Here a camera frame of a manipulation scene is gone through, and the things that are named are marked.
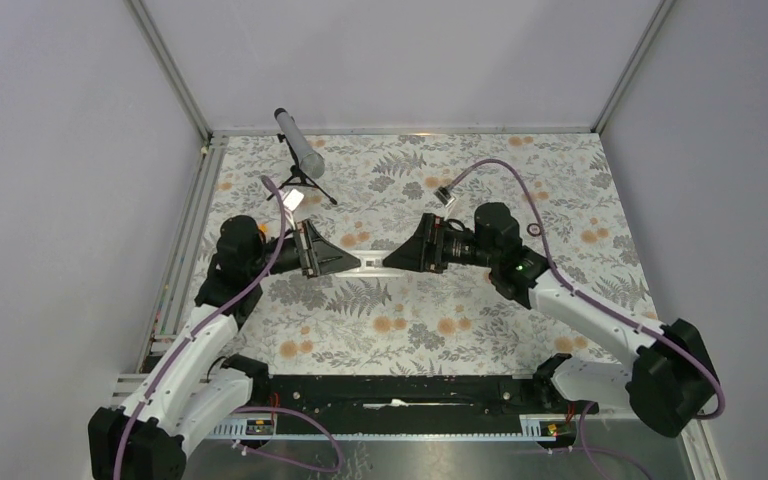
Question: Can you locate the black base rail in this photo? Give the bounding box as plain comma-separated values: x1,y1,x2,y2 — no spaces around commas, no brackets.
249,375,568,437

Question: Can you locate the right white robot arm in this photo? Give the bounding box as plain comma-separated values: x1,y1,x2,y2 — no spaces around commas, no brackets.
382,202,723,437

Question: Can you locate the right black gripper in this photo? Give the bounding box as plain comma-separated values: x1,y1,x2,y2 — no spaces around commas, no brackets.
383,212,498,274

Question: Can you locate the white AC remote control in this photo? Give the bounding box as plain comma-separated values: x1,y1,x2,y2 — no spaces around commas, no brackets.
352,250,390,274

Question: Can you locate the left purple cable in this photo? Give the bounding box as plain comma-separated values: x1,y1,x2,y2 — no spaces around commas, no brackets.
112,176,290,480

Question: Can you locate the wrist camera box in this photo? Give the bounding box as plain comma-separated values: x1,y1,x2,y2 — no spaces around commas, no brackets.
434,187,456,207
281,189,305,212

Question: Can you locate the grey microphone on tripod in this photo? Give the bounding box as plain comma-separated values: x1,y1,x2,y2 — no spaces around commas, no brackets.
274,108,338,205

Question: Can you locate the floral patterned table mat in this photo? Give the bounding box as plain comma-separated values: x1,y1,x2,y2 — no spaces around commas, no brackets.
224,134,656,375

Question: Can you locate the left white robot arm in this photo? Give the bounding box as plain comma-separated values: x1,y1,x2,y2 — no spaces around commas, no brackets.
88,215,361,479

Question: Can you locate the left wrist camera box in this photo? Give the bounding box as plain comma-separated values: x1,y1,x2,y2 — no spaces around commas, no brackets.
281,189,305,212

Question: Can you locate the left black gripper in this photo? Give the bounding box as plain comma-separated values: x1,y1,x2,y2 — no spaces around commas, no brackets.
249,219,361,279

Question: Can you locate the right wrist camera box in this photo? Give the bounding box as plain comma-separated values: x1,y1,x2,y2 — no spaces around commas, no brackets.
434,187,456,207

